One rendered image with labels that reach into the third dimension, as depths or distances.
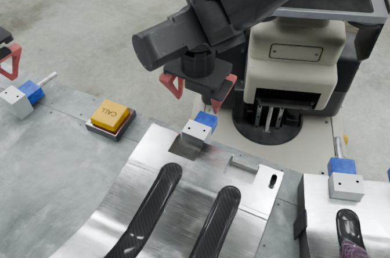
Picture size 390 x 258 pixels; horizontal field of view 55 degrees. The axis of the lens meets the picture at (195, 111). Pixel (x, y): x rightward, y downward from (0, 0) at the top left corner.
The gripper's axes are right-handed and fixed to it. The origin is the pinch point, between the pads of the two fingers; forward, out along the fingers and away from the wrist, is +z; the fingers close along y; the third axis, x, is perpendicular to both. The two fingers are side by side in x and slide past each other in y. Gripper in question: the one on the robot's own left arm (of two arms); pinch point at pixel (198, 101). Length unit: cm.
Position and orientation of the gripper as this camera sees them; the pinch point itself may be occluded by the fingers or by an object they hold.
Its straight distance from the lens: 69.5
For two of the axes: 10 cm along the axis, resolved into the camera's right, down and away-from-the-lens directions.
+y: 8.9, 3.5, -3.0
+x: 4.6, -6.9, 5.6
